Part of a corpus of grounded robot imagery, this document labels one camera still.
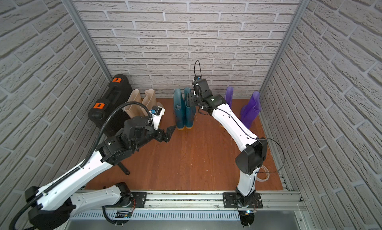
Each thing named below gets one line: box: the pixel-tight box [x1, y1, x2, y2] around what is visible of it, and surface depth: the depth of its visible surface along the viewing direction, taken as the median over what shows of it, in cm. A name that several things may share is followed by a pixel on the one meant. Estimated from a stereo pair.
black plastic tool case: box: [88, 73, 133, 136], surface depth 87 cm
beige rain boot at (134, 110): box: [124, 89, 143, 118], surface depth 85 cm
